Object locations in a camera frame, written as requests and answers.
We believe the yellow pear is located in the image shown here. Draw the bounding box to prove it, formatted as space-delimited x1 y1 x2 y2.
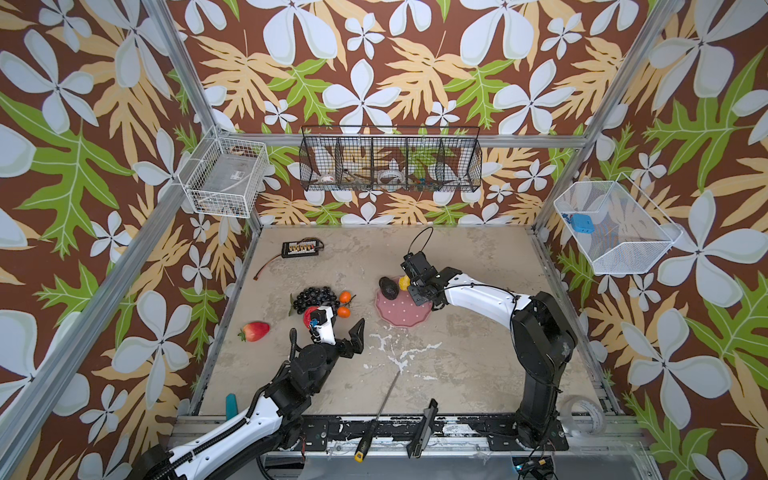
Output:
398 275 411 291

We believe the pink dotted plate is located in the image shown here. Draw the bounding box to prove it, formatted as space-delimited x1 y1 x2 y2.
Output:
374 290 432 328

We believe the dark avocado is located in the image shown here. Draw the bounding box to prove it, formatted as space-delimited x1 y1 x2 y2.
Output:
378 277 400 301

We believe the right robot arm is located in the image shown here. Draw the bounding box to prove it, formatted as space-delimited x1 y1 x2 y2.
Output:
401 251 578 448

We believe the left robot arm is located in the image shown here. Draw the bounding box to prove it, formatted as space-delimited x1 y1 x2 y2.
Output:
127 319 365 479

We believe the red tomato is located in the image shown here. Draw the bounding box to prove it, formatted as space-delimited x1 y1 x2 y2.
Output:
303 306 318 329

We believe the red mango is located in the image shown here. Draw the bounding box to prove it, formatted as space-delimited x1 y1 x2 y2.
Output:
238 321 271 343

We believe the black grape bunch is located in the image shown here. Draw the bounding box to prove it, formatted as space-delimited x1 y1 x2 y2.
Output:
291 286 341 314

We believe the blue object in basket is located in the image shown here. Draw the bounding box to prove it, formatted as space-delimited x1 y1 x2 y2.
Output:
568 213 595 235

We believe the white mesh basket right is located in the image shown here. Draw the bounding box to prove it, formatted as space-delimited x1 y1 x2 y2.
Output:
554 174 683 276

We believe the teal handled tool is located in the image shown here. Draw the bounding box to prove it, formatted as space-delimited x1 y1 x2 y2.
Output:
225 393 239 420

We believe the yellow handled screwdriver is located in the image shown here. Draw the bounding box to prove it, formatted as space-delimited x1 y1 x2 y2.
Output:
354 371 401 463

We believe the black mounting rail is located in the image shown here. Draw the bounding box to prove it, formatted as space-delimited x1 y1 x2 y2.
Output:
281 413 570 452

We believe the black clamp bracket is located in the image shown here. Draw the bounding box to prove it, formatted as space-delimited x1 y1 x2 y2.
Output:
406 398 438 459

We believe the black wire basket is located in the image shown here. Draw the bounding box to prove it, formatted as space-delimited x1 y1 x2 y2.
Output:
298 125 483 192

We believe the white wire basket left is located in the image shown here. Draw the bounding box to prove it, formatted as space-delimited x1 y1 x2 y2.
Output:
180 134 271 219

